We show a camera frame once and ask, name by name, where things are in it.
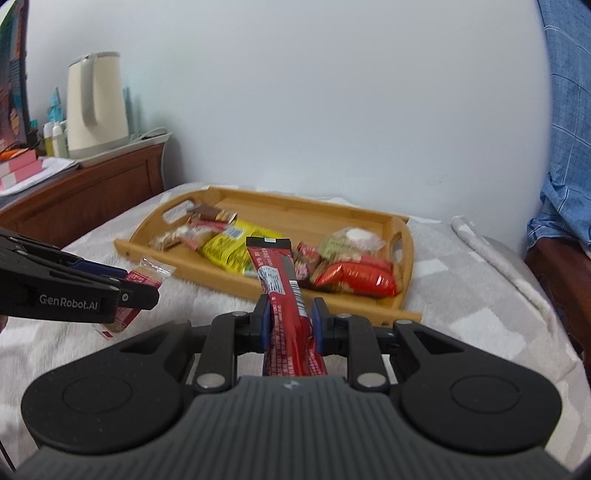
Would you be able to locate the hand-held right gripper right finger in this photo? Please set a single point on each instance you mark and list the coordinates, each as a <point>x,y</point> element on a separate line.
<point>319,323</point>

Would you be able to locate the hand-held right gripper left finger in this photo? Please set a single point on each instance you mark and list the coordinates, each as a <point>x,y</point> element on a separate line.
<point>263,323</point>

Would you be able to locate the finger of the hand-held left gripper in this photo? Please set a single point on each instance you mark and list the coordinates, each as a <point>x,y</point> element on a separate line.
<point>97,267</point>
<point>138,295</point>

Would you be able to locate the red clear cracker packet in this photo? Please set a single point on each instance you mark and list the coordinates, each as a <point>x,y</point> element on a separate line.
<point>124,318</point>

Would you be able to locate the long red snack packet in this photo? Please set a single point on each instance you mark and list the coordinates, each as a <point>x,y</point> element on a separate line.
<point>277,277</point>

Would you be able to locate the dark brown chocolate packet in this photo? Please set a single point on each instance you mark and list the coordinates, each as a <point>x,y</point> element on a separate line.
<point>307,263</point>

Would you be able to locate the red gold nut packet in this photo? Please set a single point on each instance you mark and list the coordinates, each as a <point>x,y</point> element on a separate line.
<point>360,277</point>

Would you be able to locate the white gold dotted packet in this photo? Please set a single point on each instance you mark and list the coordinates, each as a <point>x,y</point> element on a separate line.
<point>168,239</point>

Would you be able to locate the green pea packet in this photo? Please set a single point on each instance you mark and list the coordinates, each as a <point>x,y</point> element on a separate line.
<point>330,247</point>

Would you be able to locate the yellow snack packet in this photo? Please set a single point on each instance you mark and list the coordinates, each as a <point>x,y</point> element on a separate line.
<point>226,249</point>

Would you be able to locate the pink white snack packet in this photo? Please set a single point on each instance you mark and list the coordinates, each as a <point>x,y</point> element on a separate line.
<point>203,230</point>

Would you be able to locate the clear white round snack packet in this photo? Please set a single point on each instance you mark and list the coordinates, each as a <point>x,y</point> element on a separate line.
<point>360,237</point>

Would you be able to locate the wooden tray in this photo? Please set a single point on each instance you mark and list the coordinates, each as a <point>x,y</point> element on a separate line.
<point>300,217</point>

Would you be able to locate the brown peanut bar packet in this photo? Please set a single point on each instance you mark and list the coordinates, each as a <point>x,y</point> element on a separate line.
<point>210,213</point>

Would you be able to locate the brown wooden cabinet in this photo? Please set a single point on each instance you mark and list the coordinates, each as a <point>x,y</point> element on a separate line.
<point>92,194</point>

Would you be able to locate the stack of papers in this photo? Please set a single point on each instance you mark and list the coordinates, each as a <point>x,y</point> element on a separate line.
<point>57,165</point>

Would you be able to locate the white bottle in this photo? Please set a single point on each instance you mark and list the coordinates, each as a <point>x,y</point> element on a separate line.
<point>59,141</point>

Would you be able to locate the beige kettle tray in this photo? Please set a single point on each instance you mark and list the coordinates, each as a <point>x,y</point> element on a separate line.
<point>143,141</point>

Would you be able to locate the yellow green bottle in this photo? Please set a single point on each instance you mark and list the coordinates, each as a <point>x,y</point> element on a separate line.
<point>47,136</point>

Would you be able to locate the cream electric kettle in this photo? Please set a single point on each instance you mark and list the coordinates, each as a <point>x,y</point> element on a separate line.
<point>92,106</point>

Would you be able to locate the teal spray bottle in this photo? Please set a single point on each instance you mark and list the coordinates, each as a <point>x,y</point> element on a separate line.
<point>55,104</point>

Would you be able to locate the blue plaid cloth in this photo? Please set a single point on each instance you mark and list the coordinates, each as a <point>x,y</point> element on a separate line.
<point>568,138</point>

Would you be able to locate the colourful wall poster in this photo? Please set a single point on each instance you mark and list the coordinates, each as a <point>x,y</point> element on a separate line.
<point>14,69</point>

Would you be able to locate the brown wooden bed frame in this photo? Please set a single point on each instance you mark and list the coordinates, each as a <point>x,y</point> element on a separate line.
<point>558,272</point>

